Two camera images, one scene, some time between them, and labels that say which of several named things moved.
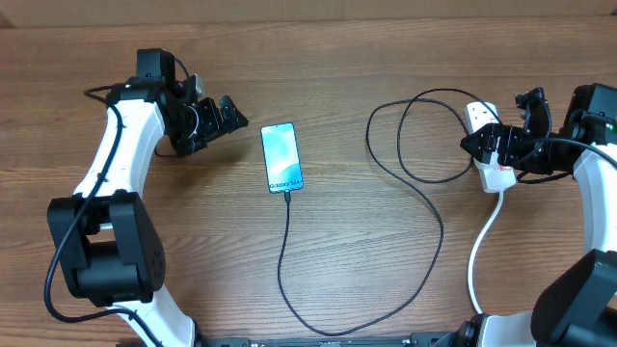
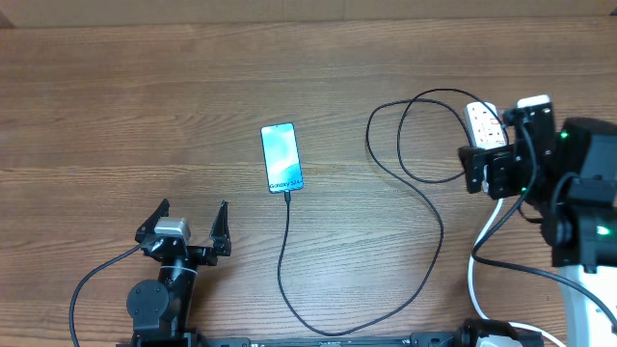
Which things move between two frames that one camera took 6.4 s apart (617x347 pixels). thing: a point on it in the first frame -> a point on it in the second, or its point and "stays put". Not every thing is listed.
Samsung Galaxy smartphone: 283,168 stays put
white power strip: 496,176 stays put
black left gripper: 213,125 -> 207,256
